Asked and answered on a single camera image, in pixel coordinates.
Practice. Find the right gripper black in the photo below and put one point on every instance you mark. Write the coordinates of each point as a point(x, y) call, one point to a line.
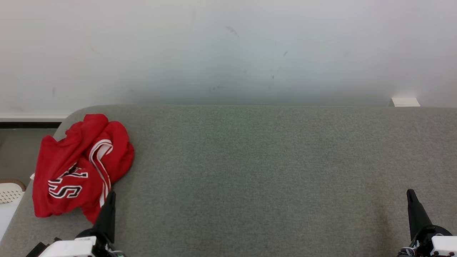
point(423, 242)

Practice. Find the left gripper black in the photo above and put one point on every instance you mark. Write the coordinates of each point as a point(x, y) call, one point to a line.
point(105, 250)

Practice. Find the red basketball jersey number 23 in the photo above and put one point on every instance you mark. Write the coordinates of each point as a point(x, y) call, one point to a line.
point(53, 167)

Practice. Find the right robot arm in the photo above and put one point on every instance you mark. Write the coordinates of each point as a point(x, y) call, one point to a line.
point(444, 248)

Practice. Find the white perforated laundry basket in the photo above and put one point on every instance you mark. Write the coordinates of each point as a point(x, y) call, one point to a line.
point(9, 194)

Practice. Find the grey fabric sofa seat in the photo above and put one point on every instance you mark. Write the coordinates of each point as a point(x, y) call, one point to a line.
point(250, 178)

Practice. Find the small white wall box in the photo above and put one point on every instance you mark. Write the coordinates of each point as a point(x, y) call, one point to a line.
point(405, 102)

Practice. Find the white wall skirting board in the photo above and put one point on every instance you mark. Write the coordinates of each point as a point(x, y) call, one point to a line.
point(32, 117)

